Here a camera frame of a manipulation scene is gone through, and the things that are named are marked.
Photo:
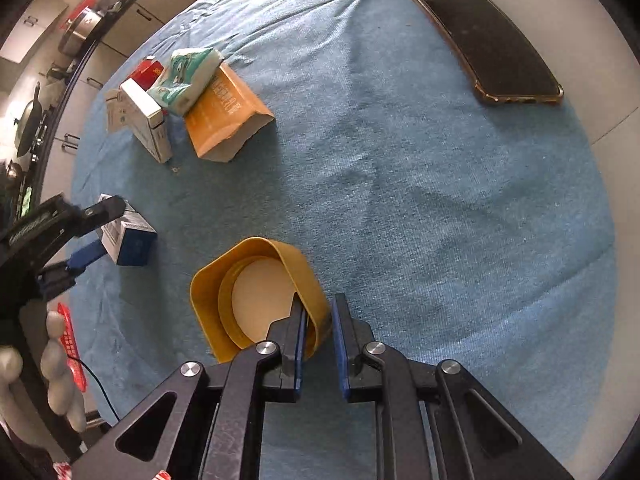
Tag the person's left hand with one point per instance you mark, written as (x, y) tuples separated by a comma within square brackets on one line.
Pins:
[(55, 360)]

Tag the small white carton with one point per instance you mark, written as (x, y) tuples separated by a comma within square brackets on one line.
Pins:
[(116, 110)]

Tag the green cloth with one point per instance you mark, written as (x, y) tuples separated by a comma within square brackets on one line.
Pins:
[(25, 202)]

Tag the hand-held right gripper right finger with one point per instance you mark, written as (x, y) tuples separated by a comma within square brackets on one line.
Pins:
[(339, 350)]

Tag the yellow plastic container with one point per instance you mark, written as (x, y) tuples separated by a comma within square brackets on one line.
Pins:
[(210, 290)]

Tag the black wok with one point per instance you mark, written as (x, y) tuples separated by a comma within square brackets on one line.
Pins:
[(30, 127)]

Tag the teal tissue pack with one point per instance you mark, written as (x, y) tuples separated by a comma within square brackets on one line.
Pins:
[(185, 80)]

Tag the grey kitchen base cabinets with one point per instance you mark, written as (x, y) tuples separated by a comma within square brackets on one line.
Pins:
[(125, 25)]

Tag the blue tablecloth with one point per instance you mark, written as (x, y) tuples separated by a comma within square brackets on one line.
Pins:
[(400, 210)]

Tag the white grey carton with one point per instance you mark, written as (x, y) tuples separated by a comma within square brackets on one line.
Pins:
[(150, 120)]

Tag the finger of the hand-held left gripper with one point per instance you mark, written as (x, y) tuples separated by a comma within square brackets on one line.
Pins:
[(102, 211), (87, 256)]

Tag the long orange box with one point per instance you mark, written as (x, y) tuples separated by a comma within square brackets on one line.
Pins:
[(225, 115)]

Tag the black smartphone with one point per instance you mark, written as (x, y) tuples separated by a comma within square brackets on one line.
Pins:
[(490, 45)]

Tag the steel electric cooker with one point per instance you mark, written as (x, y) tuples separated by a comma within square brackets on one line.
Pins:
[(80, 32)]

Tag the blue white box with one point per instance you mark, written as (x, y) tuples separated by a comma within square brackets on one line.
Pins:
[(130, 240)]

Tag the red plastic basket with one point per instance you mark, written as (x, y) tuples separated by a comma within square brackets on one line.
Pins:
[(70, 345)]

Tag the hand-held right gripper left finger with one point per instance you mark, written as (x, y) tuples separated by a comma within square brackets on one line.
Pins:
[(300, 355)]

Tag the red white packet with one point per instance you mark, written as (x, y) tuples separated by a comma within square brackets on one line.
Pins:
[(62, 471)]

